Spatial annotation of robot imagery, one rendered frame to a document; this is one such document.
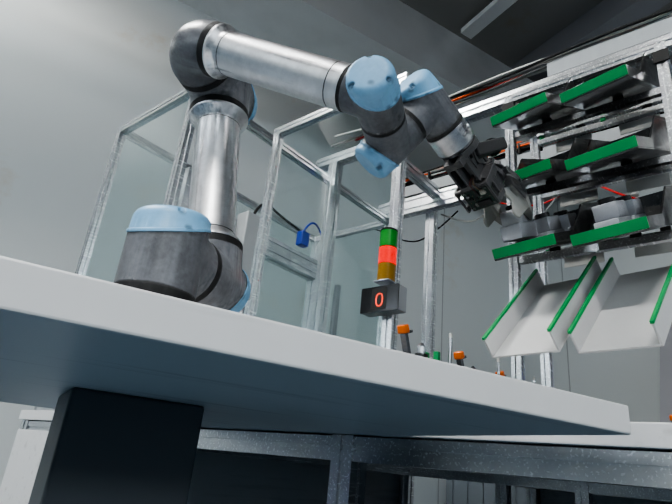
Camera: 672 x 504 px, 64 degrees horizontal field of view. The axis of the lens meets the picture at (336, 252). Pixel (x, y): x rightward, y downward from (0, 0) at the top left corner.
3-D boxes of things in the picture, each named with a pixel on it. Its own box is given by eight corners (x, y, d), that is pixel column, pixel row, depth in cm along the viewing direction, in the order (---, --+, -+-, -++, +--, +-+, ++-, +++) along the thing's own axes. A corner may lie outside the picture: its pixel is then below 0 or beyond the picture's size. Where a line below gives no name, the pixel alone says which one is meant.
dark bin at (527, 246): (556, 246, 98) (546, 206, 99) (494, 261, 107) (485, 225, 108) (613, 233, 117) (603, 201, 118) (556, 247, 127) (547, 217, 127)
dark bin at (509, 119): (547, 102, 110) (537, 68, 111) (492, 127, 119) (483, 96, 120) (599, 113, 129) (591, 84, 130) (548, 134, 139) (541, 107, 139)
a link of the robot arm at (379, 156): (342, 130, 88) (387, 85, 90) (356, 166, 98) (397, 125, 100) (376, 154, 85) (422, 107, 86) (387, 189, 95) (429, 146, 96)
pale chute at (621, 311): (664, 346, 80) (653, 320, 79) (577, 354, 89) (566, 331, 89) (692, 263, 99) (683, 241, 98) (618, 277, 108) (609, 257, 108)
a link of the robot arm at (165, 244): (92, 278, 74) (118, 192, 79) (147, 308, 86) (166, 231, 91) (169, 280, 71) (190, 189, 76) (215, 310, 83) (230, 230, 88)
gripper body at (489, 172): (469, 216, 103) (433, 170, 99) (480, 188, 108) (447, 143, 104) (504, 205, 97) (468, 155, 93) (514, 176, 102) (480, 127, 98)
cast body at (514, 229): (522, 237, 103) (514, 202, 103) (502, 243, 106) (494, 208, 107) (543, 235, 108) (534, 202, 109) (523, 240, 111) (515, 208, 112)
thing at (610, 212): (622, 234, 92) (611, 195, 93) (597, 240, 95) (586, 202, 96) (639, 230, 98) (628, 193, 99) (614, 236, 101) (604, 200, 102)
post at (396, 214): (387, 395, 136) (405, 79, 174) (377, 395, 138) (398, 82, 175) (393, 397, 138) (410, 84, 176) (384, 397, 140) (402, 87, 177)
